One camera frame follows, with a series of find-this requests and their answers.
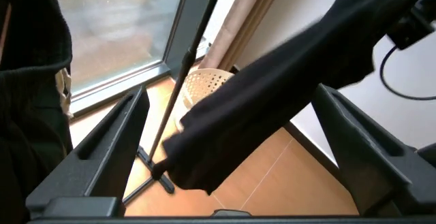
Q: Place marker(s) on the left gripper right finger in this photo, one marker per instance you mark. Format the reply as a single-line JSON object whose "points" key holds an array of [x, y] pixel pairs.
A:
{"points": [[368, 162]]}

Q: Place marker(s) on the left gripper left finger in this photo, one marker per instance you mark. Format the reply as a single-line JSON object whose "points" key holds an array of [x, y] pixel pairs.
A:
{"points": [[102, 162]]}

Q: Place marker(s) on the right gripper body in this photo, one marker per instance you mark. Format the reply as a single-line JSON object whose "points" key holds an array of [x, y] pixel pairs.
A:
{"points": [[412, 26]]}

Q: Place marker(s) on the black shorts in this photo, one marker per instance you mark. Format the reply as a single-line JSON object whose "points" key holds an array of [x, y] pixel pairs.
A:
{"points": [[27, 98]]}

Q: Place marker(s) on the black garment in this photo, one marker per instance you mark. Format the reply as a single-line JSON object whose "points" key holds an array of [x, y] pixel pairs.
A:
{"points": [[272, 91]]}

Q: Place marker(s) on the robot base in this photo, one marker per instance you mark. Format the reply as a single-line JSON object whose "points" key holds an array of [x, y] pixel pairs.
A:
{"points": [[231, 213]]}

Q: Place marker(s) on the black clothes rack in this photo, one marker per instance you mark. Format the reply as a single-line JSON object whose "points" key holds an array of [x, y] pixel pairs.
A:
{"points": [[184, 67]]}

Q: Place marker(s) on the white laundry basket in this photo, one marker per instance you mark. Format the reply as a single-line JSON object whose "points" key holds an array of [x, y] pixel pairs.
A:
{"points": [[204, 82]]}

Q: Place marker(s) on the window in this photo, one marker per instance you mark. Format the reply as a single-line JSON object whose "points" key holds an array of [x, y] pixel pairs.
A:
{"points": [[119, 30]]}

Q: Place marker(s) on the beige curtain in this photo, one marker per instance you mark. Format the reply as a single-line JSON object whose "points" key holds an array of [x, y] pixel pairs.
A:
{"points": [[238, 19]]}

